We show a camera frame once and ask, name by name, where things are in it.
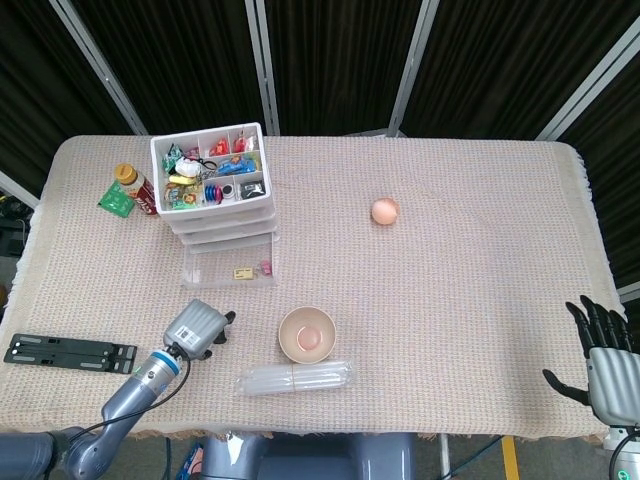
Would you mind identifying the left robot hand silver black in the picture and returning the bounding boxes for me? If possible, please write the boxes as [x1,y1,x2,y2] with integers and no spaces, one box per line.
[162,298,237,361]

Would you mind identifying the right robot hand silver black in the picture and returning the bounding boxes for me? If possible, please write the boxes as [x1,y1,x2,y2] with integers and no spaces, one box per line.
[542,294,640,426]

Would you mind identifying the clear plastic storage bin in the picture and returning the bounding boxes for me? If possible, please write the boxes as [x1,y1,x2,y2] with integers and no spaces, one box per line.
[180,230,279,290]

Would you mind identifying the white drawer organizer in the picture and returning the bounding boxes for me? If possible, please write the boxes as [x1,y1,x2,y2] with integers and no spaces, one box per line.
[149,121,280,246]

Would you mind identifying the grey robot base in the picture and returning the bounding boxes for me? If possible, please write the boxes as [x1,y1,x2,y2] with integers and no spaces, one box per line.
[199,432,416,480]

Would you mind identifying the clear wrapped straw bundle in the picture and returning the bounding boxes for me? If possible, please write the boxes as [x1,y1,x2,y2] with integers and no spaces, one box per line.
[234,357,356,399]

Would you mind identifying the beige bowl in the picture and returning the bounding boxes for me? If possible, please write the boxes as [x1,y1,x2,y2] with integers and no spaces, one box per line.
[278,305,337,364]

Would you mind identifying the colourful snack packets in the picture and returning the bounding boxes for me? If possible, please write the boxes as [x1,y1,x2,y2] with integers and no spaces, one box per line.
[163,183,201,209]

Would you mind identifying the blue printed package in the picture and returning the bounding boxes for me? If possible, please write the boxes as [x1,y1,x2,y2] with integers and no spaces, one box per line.
[179,442,206,480]

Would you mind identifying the black folding stand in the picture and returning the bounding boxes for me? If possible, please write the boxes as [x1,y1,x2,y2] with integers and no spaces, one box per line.
[3,333,139,375]

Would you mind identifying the red coffee bottle yellow cap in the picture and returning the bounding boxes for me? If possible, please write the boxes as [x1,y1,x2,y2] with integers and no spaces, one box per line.
[113,163,160,219]

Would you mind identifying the blue packet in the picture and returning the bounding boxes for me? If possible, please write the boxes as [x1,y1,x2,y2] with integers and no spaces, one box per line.
[217,155,254,175]

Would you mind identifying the beige woven tablecloth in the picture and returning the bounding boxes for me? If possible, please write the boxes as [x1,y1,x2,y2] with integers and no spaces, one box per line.
[0,134,626,446]

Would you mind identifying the white metal table leg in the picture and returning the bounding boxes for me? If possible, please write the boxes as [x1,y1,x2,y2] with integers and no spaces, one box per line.
[437,433,454,479]

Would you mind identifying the brown eggshell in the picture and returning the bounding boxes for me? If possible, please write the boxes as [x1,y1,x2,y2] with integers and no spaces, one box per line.
[370,197,401,226]

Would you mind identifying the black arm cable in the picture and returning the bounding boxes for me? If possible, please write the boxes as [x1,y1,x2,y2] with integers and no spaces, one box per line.
[64,349,192,444]

